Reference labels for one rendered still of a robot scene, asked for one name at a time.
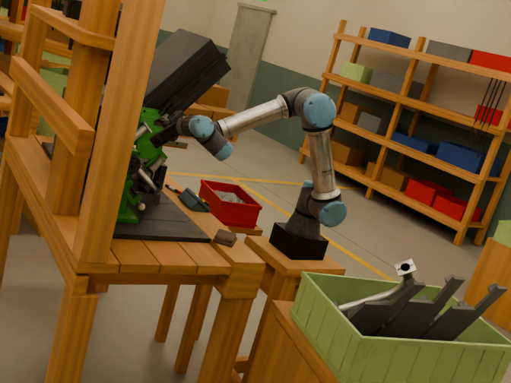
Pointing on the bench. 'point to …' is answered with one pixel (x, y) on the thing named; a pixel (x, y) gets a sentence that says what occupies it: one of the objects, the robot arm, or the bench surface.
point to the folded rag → (225, 238)
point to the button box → (193, 201)
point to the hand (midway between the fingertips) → (158, 129)
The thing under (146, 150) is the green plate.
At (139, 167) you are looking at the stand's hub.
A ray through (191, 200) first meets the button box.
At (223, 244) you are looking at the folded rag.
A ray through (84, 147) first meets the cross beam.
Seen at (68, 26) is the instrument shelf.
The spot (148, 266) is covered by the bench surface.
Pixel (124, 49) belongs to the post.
